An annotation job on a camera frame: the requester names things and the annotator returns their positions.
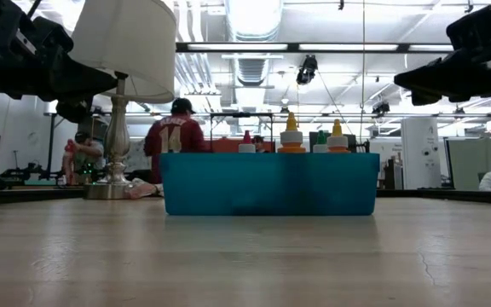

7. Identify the orange Chefmaster colouring bottle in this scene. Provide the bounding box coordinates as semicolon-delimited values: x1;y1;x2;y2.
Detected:
326;119;351;154

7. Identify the yellow Chefmaster colouring bottle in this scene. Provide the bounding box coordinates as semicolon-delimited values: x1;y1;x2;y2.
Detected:
276;112;308;154

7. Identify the red Chefmaster colouring bottle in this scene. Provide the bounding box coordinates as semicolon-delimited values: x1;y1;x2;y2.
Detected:
238;130;257;154

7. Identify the white shade silver table lamp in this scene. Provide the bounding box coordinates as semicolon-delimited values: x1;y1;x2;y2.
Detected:
66;0;178;200

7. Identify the white column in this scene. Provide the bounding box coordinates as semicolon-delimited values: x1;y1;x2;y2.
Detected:
400;116;443;191

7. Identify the grey partition panel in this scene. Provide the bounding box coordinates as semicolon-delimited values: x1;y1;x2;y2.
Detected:
443;136;491;192

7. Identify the crumpled clear wrapper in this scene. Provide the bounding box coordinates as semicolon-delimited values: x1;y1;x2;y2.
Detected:
124;177;165;200

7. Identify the black overhead beam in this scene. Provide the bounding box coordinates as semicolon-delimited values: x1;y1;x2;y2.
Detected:
175;41;455;55

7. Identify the red partition panel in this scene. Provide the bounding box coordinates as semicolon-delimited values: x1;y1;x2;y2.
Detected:
202;138;275;154

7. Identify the teal plastic bin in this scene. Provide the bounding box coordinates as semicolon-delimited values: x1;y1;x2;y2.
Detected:
159;152;382;217

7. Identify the black hanging camera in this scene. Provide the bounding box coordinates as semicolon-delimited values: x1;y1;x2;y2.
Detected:
295;54;320;86
372;98;392;117

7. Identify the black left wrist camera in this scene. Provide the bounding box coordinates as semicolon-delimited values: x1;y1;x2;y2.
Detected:
13;15;75;56

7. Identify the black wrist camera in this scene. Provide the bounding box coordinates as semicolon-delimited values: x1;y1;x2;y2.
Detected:
13;15;75;56
445;3;491;52

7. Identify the thin black hanging cable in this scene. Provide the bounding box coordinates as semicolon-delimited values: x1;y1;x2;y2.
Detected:
359;0;367;142

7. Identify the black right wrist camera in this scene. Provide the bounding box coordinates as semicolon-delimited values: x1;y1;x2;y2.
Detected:
445;3;491;52

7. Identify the black aluminium extrusion frame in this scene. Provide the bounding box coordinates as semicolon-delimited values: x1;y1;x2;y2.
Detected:
0;186;491;206

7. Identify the black metal frame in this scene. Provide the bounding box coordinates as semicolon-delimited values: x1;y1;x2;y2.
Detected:
208;112;275;154

